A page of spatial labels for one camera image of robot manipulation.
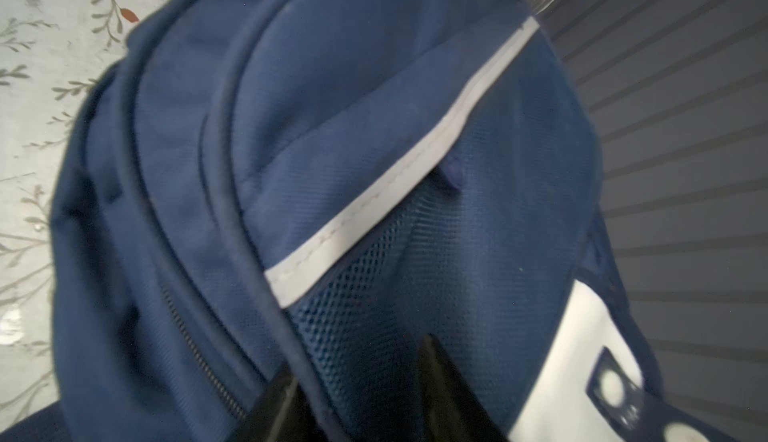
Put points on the navy blue student backpack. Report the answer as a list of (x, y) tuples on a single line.
[(322, 183)]

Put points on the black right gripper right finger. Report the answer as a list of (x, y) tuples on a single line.
[(451, 412)]

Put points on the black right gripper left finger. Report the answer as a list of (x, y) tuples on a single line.
[(276, 415)]

